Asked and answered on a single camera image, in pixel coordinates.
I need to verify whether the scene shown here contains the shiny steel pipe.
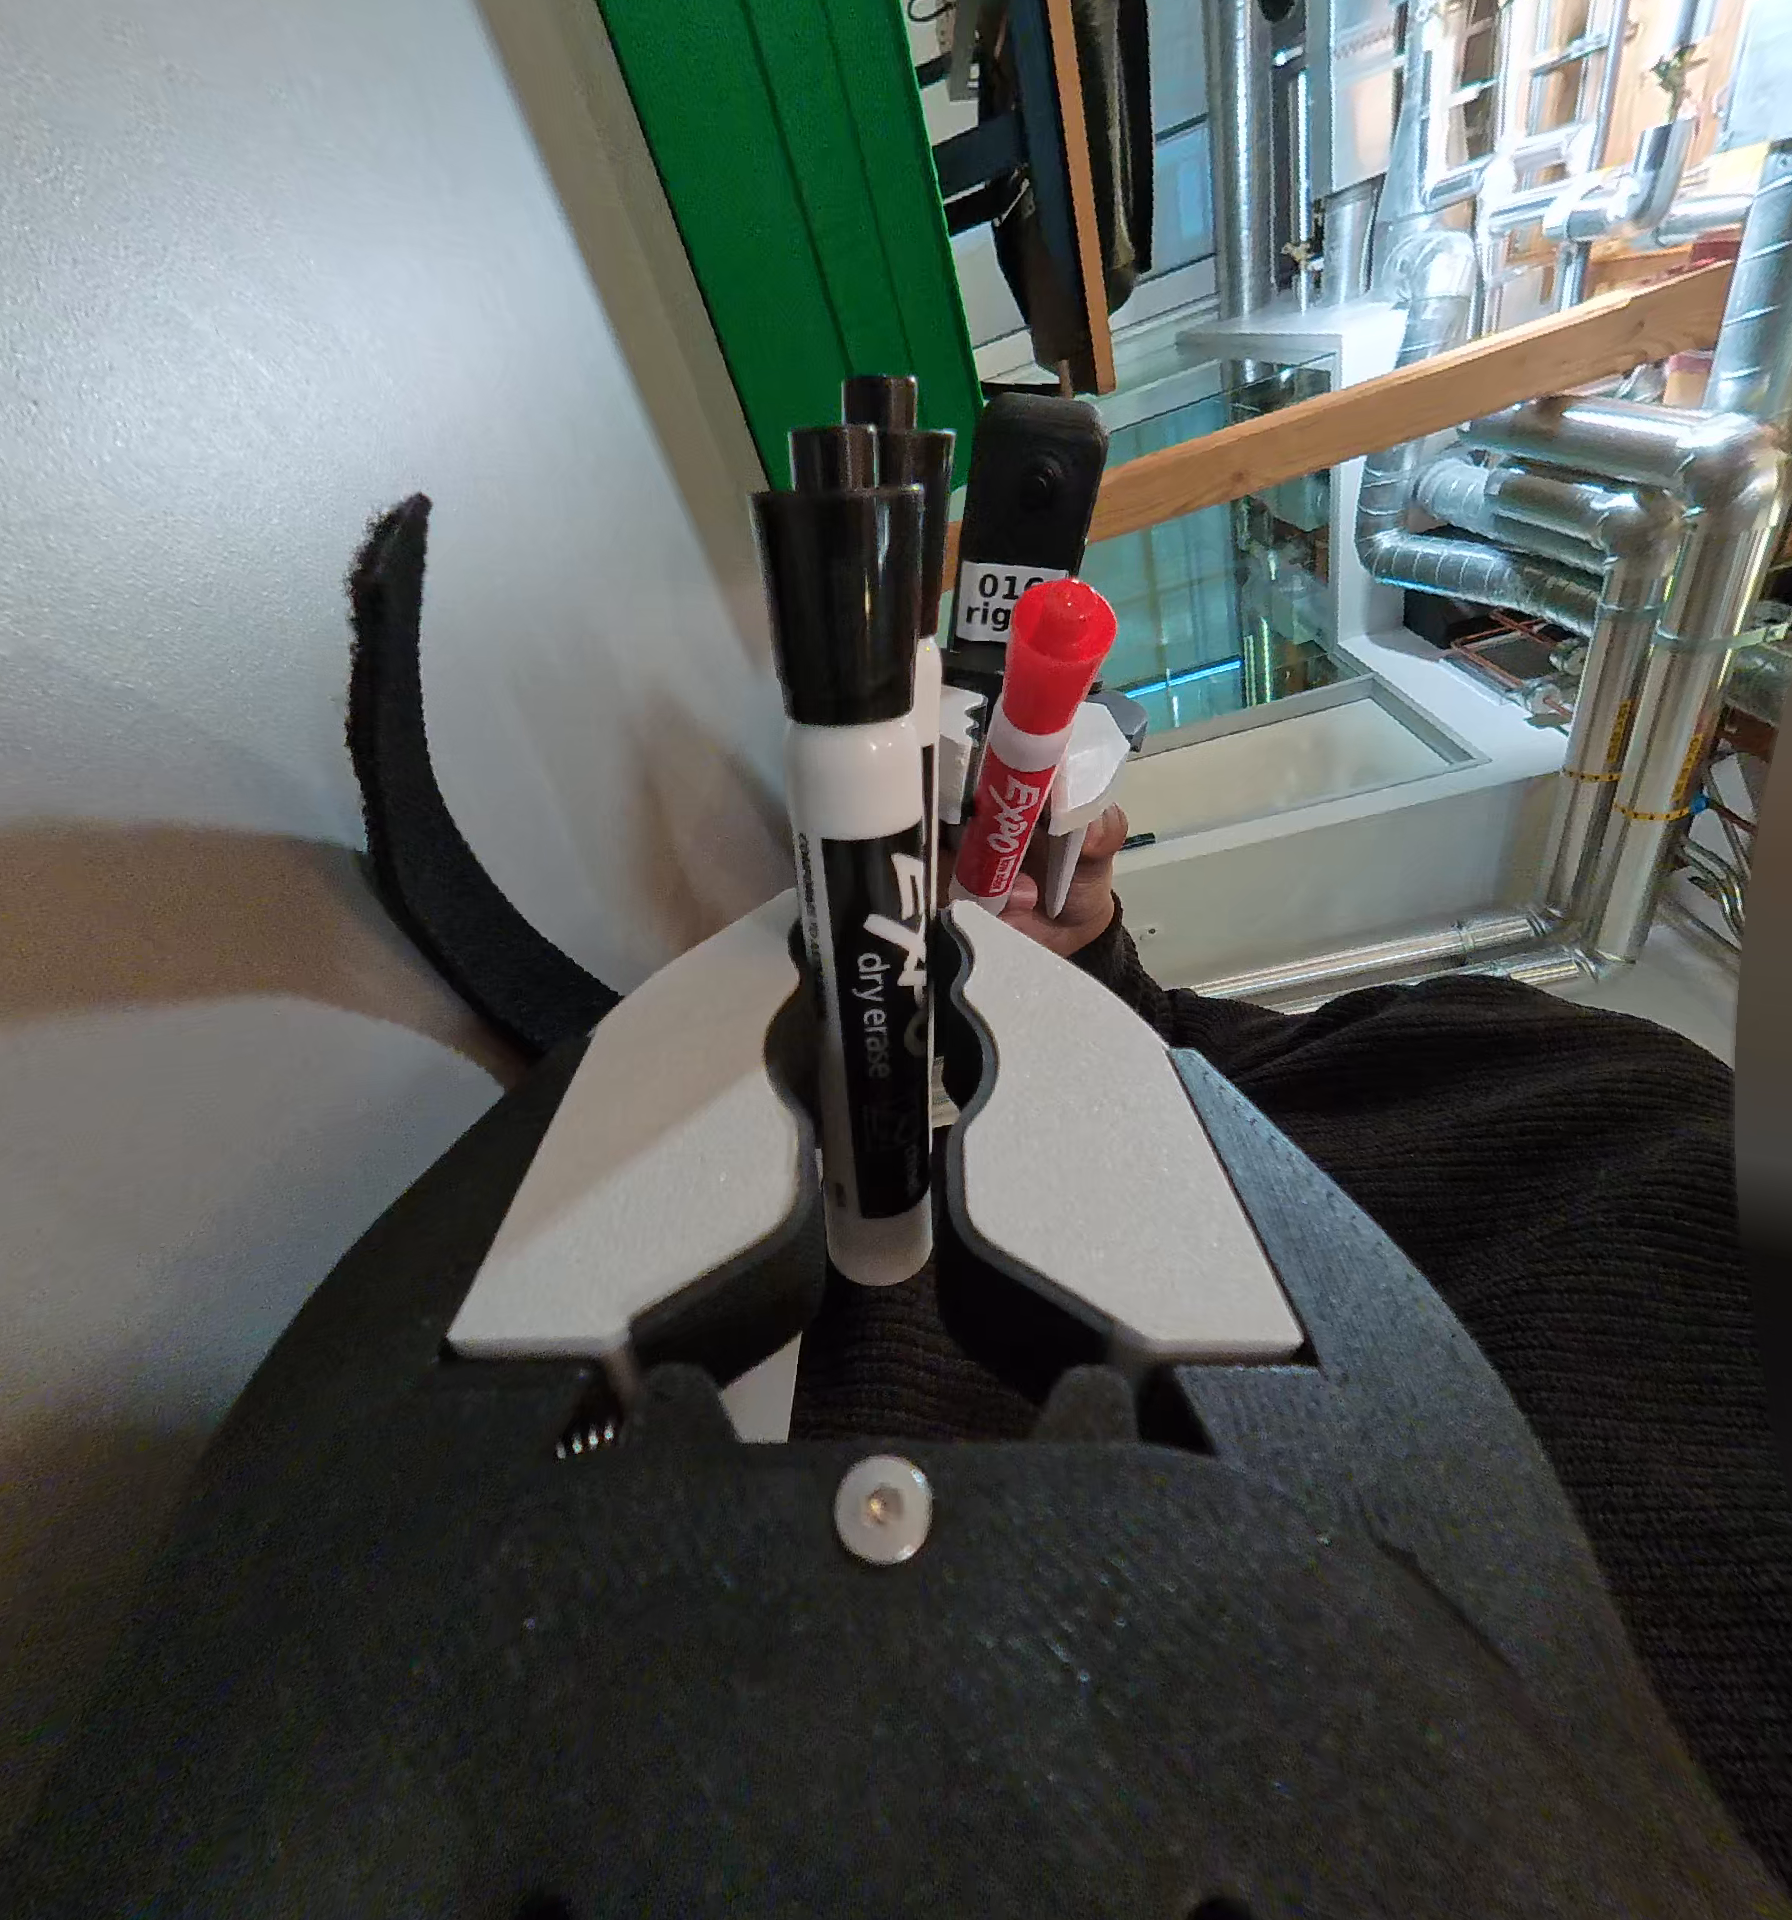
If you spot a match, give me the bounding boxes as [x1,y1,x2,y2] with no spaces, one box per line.
[1196,127,1792,997]

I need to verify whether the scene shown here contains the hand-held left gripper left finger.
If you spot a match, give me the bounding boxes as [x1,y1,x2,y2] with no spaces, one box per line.
[448,907,815,1365]

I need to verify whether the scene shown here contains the red dry-erase marker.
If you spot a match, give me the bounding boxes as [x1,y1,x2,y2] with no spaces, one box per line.
[951,583,1117,913]

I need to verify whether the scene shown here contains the person's right forearm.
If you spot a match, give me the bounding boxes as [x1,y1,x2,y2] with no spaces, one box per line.
[1075,893,1737,1158]

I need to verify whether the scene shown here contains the wooden handrail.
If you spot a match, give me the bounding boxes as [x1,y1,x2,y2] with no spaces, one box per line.
[1081,262,1737,550]

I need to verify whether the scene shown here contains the person's right hand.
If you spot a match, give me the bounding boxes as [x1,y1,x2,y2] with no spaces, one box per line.
[982,807,1133,959]

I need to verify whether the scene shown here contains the black dry-erase marker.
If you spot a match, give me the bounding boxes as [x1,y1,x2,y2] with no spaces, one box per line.
[751,427,937,1291]
[839,375,961,824]

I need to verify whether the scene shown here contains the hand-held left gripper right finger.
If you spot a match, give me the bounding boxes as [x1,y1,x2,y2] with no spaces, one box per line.
[943,901,1310,1368]

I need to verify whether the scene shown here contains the person's black sweater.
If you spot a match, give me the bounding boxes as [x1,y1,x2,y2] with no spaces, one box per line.
[790,975,1792,1920]

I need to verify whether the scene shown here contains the green plastic bin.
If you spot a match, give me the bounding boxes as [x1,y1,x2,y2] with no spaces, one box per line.
[595,0,988,479]

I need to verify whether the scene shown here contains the vertical silver duct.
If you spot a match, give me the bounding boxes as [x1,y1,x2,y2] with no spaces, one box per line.
[1208,0,1275,321]

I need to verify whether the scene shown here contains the black hook-and-loop strap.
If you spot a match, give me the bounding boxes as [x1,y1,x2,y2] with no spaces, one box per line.
[343,492,627,1056]

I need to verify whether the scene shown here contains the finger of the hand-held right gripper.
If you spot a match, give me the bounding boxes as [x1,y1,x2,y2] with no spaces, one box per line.
[1050,714,1137,847]
[939,695,1010,824]

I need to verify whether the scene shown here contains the silver ducts bundle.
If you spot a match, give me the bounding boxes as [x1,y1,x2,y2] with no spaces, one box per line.
[1352,404,1694,636]

